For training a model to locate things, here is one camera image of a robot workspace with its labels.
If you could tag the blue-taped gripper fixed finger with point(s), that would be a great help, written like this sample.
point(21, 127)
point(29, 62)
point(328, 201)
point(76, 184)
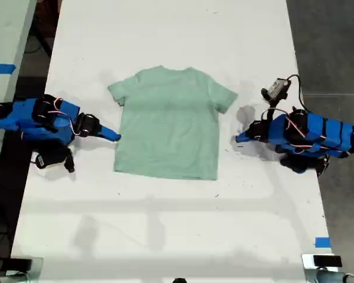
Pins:
point(109, 130)
point(246, 133)

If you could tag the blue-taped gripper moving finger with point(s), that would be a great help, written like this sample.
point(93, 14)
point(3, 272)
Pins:
point(107, 136)
point(247, 139)

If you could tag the pale green T-shirt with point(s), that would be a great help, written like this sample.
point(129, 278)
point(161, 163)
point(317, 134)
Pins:
point(168, 126)

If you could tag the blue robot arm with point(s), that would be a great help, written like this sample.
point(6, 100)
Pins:
point(26, 118)
point(321, 132)

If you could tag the long blue tape strip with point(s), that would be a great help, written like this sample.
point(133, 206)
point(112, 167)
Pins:
point(1, 68)

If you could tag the pale side table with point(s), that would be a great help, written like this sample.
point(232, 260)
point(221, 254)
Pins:
point(6, 32)

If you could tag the small blue tape piece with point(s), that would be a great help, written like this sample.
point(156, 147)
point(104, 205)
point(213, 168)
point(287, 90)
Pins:
point(322, 242)

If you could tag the small black box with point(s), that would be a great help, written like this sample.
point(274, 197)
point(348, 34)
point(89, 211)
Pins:
point(21, 263)
point(327, 261)

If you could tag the black round knob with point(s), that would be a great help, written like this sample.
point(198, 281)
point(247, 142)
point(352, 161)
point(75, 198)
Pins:
point(180, 280)

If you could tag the metal tube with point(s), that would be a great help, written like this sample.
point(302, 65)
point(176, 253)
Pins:
point(9, 278)
point(333, 277)

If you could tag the short black camera stalk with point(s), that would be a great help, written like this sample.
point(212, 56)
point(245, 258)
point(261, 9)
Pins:
point(69, 162)
point(272, 109)

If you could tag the grey black camera box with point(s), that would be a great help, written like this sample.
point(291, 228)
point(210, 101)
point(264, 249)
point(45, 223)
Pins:
point(276, 88)

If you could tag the black camera box white label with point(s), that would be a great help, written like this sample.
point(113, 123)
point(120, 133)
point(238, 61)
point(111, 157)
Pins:
point(48, 159)

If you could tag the white corner bracket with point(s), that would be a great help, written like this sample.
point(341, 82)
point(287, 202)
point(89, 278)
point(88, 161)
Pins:
point(307, 263)

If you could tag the grey corner bracket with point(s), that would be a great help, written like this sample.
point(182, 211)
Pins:
point(37, 266)

